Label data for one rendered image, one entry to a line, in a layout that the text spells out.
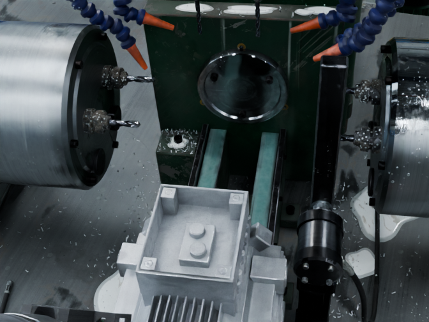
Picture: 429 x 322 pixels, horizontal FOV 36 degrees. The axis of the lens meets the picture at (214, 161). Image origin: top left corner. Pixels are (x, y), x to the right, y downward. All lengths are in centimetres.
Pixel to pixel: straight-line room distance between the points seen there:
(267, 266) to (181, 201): 12
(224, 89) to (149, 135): 29
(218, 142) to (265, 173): 11
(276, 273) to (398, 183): 22
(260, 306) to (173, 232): 12
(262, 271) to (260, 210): 27
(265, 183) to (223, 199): 31
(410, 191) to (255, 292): 26
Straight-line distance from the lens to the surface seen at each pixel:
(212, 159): 108
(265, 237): 76
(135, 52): 92
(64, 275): 112
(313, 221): 84
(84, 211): 120
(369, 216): 116
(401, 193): 88
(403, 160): 85
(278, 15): 98
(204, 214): 75
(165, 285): 68
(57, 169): 95
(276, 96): 106
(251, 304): 74
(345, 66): 72
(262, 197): 102
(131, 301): 75
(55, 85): 91
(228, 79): 105
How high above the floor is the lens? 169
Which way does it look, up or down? 46 degrees down
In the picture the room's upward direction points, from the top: 5 degrees counter-clockwise
